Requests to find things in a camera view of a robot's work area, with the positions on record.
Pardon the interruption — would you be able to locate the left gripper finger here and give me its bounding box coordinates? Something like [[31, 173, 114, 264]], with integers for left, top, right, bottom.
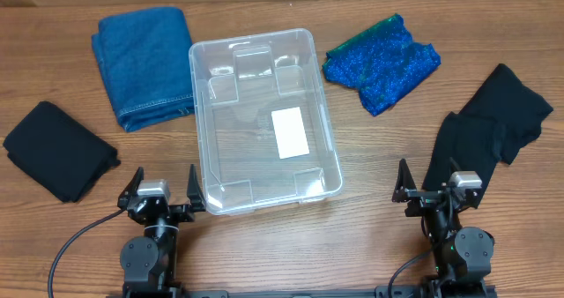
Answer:
[[186, 164, 206, 212], [118, 167, 144, 201]]

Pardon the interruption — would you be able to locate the black cloth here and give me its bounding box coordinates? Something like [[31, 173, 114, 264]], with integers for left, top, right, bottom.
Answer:
[[422, 112, 507, 207], [460, 63, 553, 164], [3, 101, 121, 203]]

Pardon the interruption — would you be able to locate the clear plastic storage container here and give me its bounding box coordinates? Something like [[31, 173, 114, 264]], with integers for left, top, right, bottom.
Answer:
[[189, 28, 344, 215]]

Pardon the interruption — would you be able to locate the blue green sequin cloth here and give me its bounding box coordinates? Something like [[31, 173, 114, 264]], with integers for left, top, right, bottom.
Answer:
[[323, 14, 442, 116]]

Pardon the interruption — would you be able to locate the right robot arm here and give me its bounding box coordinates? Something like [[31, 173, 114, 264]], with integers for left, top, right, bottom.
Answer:
[[386, 159, 497, 297]]

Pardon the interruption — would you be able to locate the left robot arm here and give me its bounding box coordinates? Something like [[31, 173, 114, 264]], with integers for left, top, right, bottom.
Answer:
[[117, 167, 206, 298]]

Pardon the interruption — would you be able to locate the white label sticker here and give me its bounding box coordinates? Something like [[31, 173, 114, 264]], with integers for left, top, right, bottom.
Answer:
[[271, 107, 309, 160]]

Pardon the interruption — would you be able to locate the folded blue denim towel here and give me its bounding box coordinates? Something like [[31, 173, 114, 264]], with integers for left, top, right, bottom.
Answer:
[[92, 6, 195, 132]]

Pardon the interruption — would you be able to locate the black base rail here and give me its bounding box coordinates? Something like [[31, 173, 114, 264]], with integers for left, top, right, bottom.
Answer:
[[107, 285, 498, 298]]

